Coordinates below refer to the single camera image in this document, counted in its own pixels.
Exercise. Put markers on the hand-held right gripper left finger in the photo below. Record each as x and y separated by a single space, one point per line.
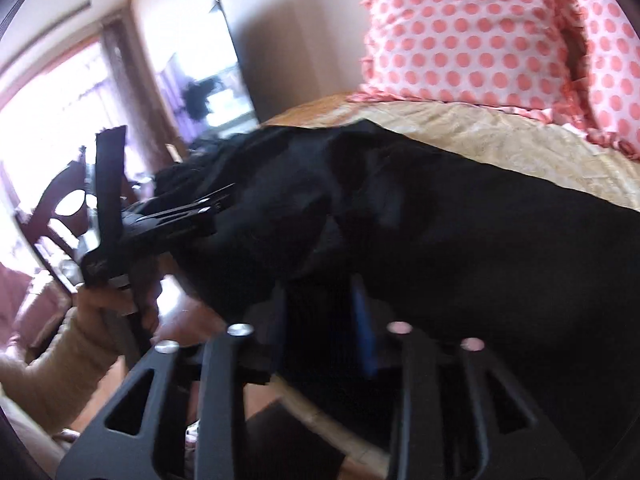
260 355

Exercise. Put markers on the black pants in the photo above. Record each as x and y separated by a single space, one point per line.
450 240

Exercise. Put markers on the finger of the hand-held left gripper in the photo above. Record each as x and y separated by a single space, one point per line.
192 225
200 199

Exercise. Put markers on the pink polka dot pillow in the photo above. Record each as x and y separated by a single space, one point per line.
460 30
612 45

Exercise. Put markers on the beige patterned bed blanket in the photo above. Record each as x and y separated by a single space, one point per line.
500 135

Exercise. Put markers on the dark framed wall mirror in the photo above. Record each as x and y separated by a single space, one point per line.
220 80

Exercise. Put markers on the dark wooden chair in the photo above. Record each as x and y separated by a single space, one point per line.
55 230

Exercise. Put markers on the person's left hand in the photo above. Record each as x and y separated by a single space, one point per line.
192 325

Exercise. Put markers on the person's left forearm cream sleeve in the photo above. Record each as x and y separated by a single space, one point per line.
55 370

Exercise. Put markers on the brown window curtain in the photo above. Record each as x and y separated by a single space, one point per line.
131 85

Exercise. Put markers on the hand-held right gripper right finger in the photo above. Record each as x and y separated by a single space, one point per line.
363 332

